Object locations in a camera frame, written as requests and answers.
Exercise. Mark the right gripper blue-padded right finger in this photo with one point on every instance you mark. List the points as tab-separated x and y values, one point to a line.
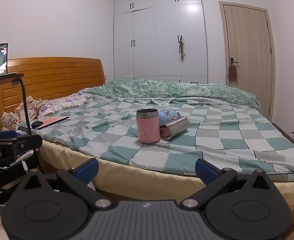
237	206

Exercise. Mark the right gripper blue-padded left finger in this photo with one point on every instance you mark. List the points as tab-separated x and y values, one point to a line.
55	206

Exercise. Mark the blue cartoon cup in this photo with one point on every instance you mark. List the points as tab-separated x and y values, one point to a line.
167	116

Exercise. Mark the pink insulated cup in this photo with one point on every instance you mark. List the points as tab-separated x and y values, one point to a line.
147	121

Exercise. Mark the stainless steel cup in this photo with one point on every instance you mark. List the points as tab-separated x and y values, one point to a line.
174	128

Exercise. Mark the crumpled beige floral cloth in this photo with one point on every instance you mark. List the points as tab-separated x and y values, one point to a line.
12	119

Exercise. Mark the black computer mouse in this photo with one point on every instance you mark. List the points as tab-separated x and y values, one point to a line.
36	124

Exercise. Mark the pink tablet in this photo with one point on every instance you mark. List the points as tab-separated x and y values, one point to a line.
52	120

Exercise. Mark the purple floral pillow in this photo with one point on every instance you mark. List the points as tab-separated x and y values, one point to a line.
56	105

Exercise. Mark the checkered green bed blanket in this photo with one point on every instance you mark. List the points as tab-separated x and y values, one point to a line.
224	135

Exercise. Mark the black laptop stand table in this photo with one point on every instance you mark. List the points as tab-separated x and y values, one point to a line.
12	93

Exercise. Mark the wooden headboard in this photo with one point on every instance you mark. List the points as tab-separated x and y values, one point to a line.
50	78

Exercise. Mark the green floral quilt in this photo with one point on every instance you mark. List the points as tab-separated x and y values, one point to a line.
163	92

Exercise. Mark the green hanging ornament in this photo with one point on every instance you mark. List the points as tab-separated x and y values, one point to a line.
181	49

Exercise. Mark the beige wooden door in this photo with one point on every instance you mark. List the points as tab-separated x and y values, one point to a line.
249	46

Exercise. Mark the white wardrobe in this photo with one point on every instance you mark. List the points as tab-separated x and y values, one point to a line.
146	36

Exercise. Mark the brown plush on door handle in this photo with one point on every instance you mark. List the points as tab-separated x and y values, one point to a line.
232	73

